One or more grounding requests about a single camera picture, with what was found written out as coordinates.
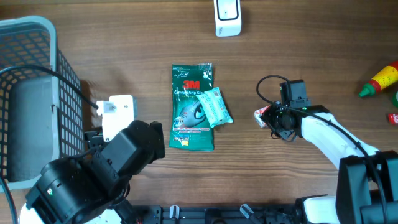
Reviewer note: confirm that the red sriracha sauce bottle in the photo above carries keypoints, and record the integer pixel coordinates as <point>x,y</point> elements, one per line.
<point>383,79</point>

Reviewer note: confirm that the grey plastic shopping basket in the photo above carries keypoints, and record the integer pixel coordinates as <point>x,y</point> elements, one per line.
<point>41,115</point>

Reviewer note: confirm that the white barcode scanner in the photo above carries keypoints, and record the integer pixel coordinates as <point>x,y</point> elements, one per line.
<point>228,20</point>

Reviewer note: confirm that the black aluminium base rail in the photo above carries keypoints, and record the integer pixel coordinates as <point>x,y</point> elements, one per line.
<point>285,213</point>

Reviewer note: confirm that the green lid jar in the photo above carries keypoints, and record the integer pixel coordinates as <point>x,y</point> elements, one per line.
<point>395,99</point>

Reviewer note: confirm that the white wet wipes pack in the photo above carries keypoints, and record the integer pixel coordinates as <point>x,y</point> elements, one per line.
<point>214,107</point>

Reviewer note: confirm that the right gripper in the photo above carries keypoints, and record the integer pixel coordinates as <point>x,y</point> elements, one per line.
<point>267,116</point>

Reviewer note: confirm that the red candy bar wrapper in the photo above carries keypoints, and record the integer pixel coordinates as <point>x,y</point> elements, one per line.
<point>393,119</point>

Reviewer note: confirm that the green 3M gloves package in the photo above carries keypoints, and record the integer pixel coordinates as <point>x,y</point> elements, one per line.
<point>190,129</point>

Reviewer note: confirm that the red patterned small box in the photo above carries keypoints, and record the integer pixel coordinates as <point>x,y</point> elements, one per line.
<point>258,116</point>

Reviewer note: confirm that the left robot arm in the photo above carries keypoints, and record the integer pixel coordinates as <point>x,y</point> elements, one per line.
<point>77,189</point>

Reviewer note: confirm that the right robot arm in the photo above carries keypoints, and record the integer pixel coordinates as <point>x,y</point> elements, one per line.
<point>367,177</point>

